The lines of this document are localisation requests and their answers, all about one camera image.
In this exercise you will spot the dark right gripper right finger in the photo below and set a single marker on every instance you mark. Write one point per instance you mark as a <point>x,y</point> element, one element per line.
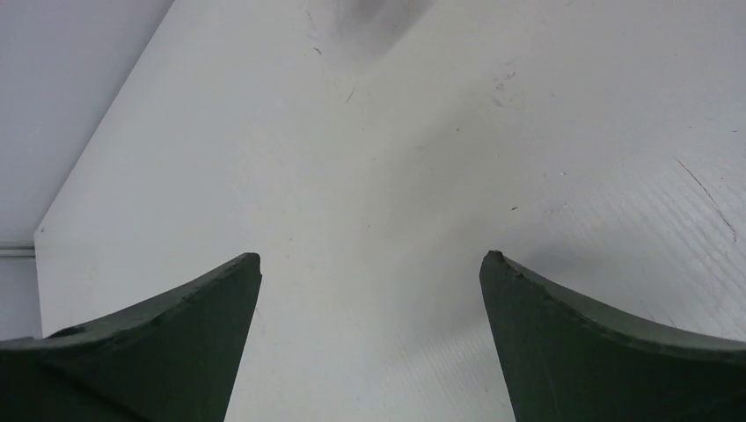
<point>567,357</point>

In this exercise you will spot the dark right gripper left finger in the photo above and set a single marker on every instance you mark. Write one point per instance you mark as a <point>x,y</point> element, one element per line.
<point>172,357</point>

